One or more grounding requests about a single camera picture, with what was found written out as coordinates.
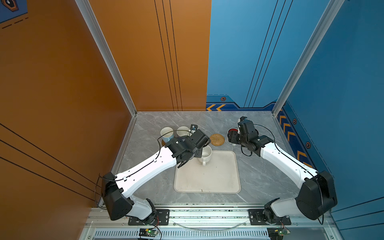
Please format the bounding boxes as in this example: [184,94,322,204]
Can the red inside white mug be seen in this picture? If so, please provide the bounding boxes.
[227,128,240,146]

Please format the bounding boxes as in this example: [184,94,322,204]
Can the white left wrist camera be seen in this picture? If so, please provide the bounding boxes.
[190,124,198,134]

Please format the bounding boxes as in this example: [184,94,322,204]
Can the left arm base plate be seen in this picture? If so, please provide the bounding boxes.
[128,209,170,226]

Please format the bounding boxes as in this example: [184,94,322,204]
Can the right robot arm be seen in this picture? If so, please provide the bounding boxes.
[228,117,338,225]

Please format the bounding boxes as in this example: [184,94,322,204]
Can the aluminium front rail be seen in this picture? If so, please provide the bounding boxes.
[80,204,343,240]

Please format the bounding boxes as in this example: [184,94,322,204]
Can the aluminium corner post right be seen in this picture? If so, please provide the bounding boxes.
[272,0,345,117]

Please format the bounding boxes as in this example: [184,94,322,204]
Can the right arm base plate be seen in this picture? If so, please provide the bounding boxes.
[248,209,292,226]

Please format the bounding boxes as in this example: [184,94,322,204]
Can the white mug purple handle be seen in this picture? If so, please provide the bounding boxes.
[177,126,192,137]

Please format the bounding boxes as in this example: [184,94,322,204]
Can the aluminium corner post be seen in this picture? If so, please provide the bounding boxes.
[272,0,345,117]
[75,0,137,117]

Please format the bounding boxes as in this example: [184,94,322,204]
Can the white speckled mug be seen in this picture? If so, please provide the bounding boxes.
[198,146,213,166]

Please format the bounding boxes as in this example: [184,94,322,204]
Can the woven rattan round coaster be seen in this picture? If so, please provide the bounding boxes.
[210,134,226,147]

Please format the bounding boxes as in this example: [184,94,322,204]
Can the aluminium corner post left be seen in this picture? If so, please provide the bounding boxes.
[75,0,137,117]

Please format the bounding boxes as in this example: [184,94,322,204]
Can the left green circuit board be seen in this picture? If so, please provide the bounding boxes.
[139,228,160,240]

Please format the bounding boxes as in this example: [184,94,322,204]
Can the white serving tray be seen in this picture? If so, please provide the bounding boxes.
[174,151,241,194]

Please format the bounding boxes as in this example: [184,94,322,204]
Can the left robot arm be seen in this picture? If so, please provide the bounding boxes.
[100,130,211,225]

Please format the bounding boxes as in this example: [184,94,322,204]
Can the right circuit board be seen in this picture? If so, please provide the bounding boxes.
[267,228,291,240]

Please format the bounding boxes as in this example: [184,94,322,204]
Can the white mug blue handle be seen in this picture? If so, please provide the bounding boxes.
[160,127,174,143]

